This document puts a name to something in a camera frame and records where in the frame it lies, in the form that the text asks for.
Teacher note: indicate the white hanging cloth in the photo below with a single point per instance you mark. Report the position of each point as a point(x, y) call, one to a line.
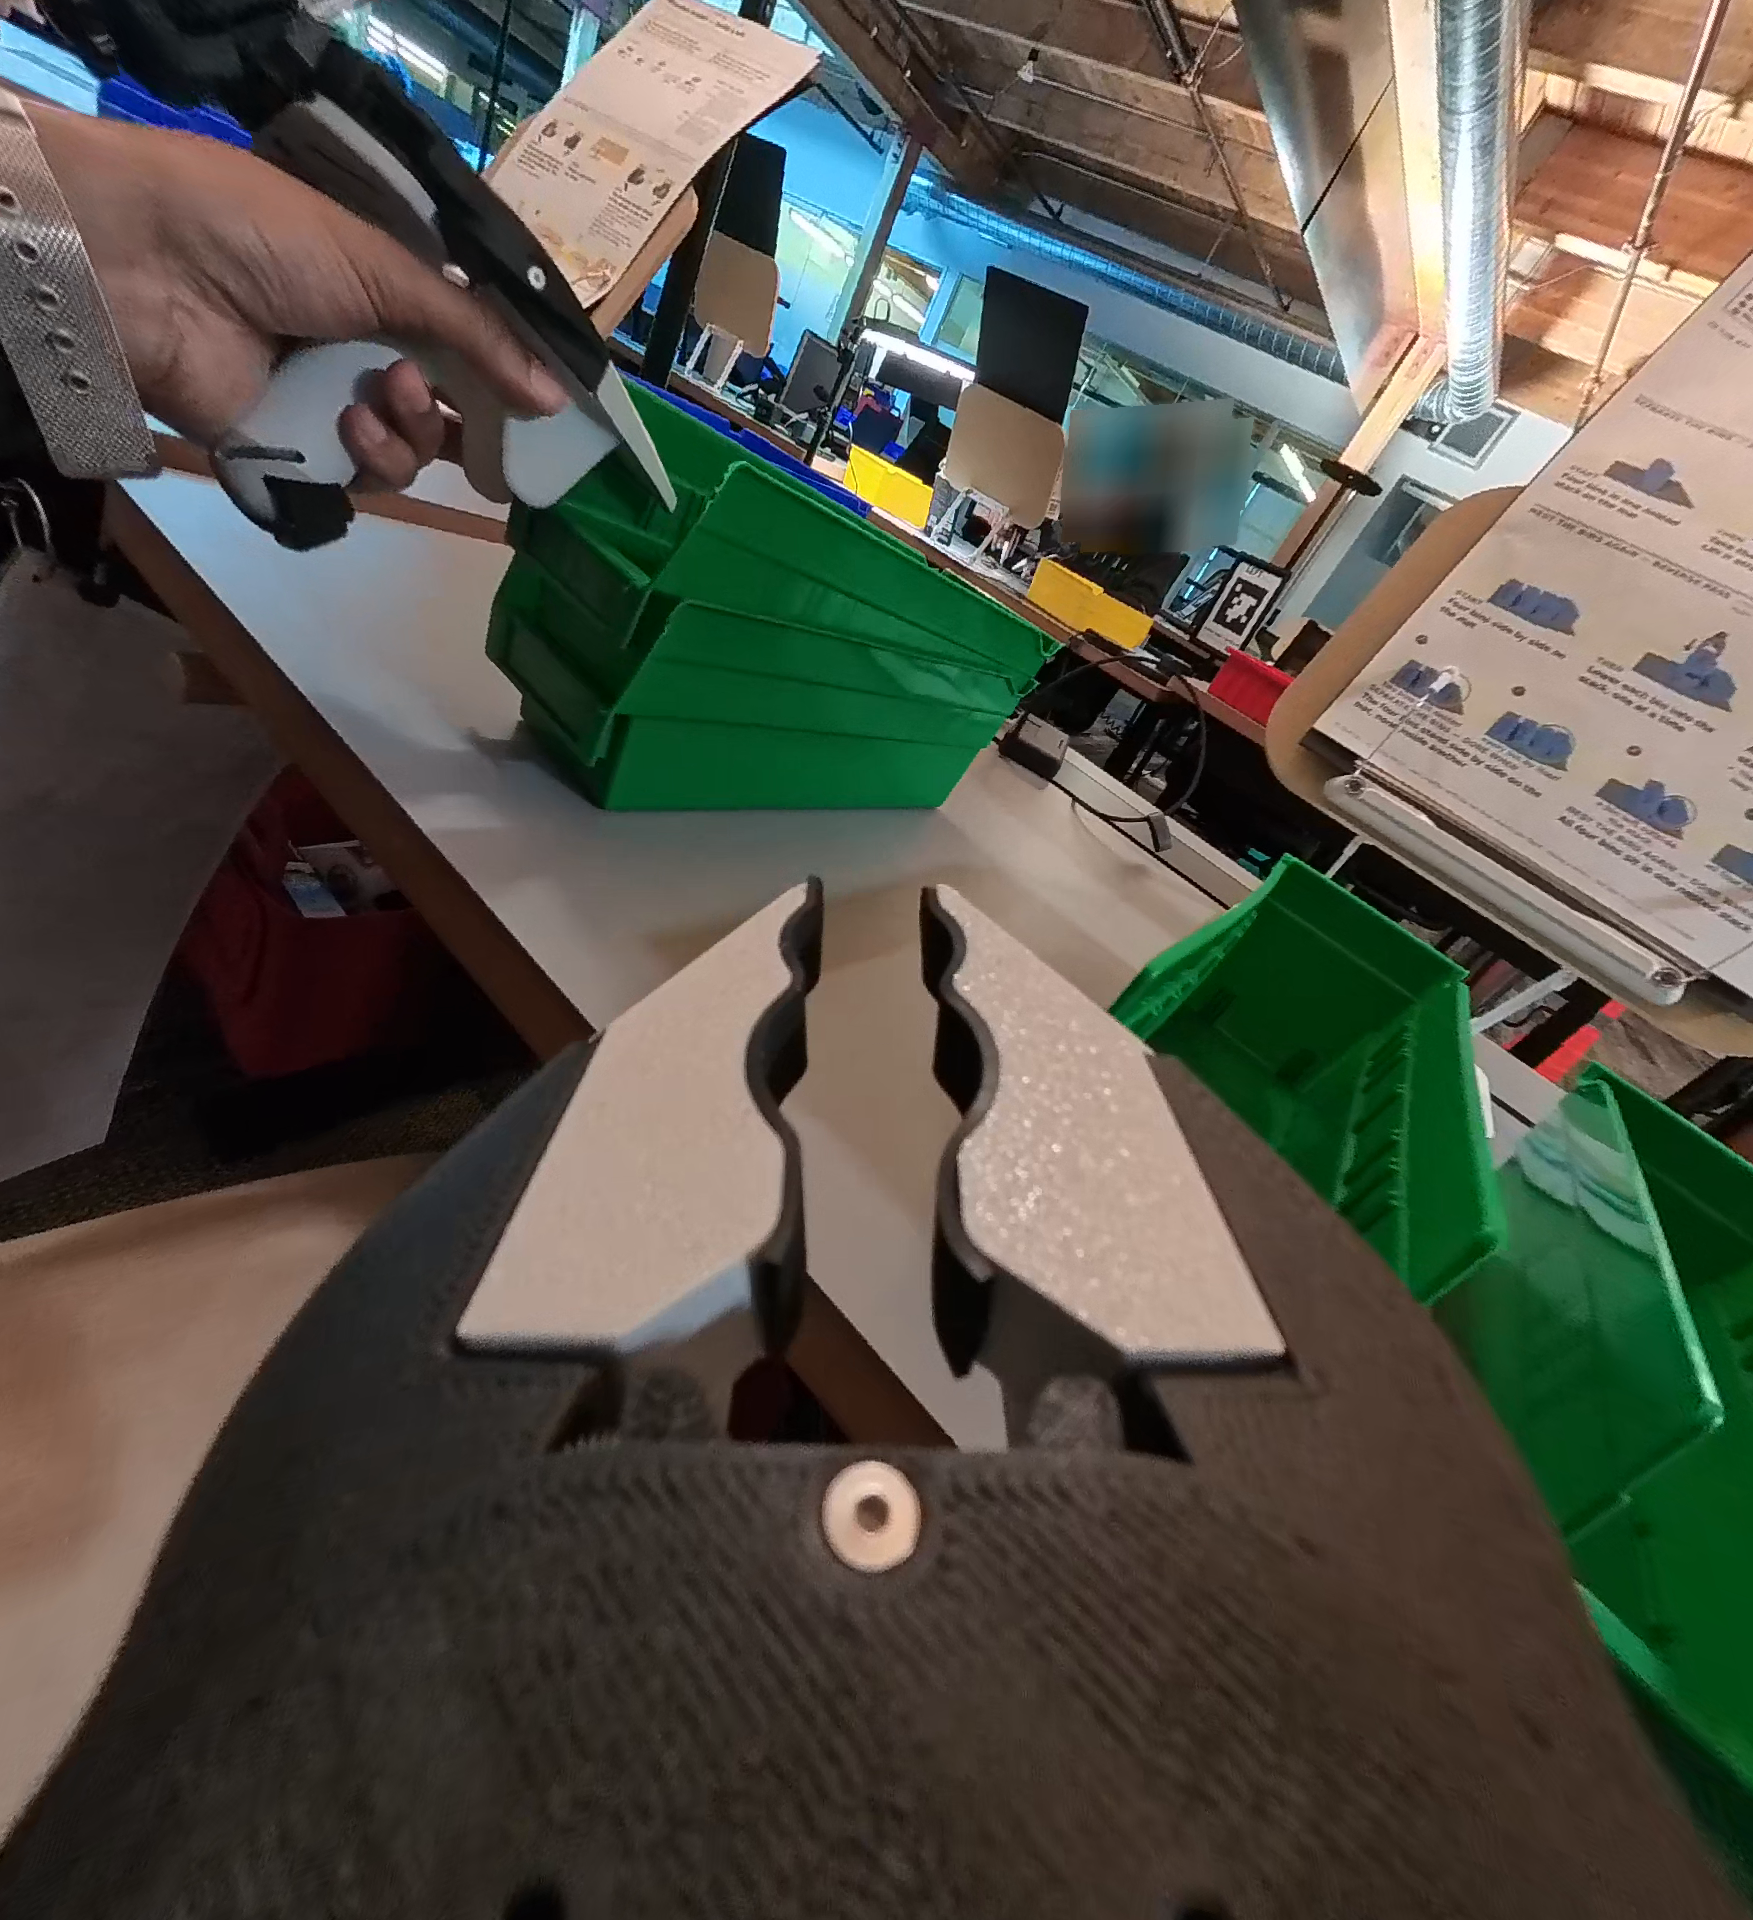
point(51, 900)

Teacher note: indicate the blue plastic bin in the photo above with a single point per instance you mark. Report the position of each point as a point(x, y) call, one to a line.
point(171, 114)
point(810, 463)

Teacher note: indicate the red plastic bin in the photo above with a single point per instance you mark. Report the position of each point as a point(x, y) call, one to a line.
point(1252, 686)

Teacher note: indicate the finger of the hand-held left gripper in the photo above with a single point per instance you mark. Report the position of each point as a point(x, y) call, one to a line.
point(638, 443)

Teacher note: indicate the grey desk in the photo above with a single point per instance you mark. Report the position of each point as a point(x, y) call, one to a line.
point(846, 839)

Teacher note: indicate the black power adapter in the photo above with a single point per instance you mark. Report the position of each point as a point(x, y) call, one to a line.
point(1034, 746)

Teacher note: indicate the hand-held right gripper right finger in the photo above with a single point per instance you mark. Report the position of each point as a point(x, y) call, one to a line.
point(1102, 1200)

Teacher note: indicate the person's beige trouser leg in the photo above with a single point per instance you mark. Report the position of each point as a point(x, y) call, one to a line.
point(67, 1501)

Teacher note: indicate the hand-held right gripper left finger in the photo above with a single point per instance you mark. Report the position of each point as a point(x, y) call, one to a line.
point(635, 1184)

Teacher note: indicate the mesh metal watch band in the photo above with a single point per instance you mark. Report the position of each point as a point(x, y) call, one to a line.
point(21, 254)

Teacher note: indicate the rectangular metal duct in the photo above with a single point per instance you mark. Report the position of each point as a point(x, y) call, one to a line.
point(1326, 181)

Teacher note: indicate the printed instruction sheet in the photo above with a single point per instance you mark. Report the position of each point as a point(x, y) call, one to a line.
point(1611, 630)

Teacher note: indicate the tan picture instruction sheet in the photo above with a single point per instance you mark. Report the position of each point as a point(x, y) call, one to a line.
point(635, 136)

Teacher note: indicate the black flat panel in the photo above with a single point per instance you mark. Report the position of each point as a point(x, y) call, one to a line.
point(1034, 329)

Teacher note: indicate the large yellow bin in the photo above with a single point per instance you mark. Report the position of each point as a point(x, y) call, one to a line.
point(893, 488)
point(1085, 607)

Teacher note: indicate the person's left hand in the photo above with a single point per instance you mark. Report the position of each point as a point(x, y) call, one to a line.
point(246, 284)

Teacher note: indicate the black white marker sign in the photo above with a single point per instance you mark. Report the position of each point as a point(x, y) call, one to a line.
point(1244, 604)

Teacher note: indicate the red storage box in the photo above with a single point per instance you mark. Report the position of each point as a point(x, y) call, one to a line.
point(307, 960)

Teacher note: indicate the silver ventilation duct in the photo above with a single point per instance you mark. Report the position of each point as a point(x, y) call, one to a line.
point(1469, 181)

